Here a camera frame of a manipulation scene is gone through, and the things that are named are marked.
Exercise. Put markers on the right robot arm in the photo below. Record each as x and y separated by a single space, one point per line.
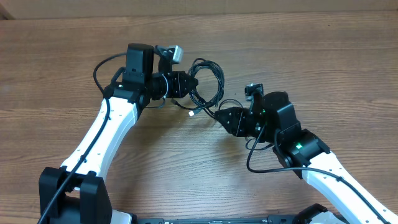
271 118

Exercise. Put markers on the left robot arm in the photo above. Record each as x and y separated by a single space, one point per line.
76 191

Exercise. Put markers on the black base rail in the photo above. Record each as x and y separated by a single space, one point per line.
315 213

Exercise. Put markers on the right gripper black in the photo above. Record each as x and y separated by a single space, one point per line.
239 120

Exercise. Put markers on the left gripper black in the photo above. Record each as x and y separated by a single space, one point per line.
179 89

